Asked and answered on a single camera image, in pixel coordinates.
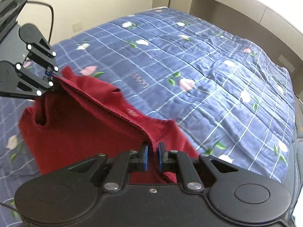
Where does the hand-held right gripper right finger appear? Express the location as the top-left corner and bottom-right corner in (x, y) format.
(157, 142), (240, 192)

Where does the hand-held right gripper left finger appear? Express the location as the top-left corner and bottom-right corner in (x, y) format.
(67, 142), (149, 193)

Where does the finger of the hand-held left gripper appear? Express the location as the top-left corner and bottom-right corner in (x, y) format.
(11, 61), (57, 100)
(25, 30), (59, 76)

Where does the red long-sleeve shirt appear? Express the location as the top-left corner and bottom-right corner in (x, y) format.
(18, 66), (200, 185)

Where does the blue floral checked quilt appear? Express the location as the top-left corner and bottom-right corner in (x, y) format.
(0, 7), (296, 219)

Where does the window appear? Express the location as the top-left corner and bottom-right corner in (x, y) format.
(241, 0), (303, 35)

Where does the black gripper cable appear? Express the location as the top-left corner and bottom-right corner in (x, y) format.
(23, 1), (55, 43)

